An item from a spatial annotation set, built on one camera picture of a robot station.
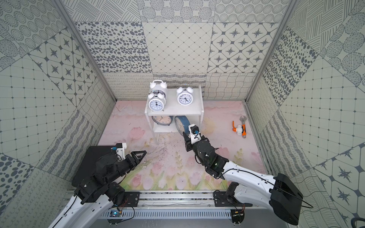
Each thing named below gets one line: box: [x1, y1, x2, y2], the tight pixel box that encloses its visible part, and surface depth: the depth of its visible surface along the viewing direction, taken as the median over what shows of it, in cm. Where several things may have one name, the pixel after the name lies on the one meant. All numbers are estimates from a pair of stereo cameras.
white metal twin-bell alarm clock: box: [176, 83, 194, 106], surface depth 70 cm
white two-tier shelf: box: [144, 85, 205, 145], surface depth 73 cm
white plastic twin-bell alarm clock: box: [149, 79, 168, 98], surface depth 71 cm
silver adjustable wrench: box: [239, 115, 248, 139], surface depth 105 cm
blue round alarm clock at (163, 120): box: [151, 115, 174, 126], surface depth 84 cm
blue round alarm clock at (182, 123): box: [174, 115, 191, 137], surface depth 74 cm
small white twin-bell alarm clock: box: [147, 91, 167, 113], surface depth 67 cm
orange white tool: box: [232, 120, 243, 136], surface depth 102 cm
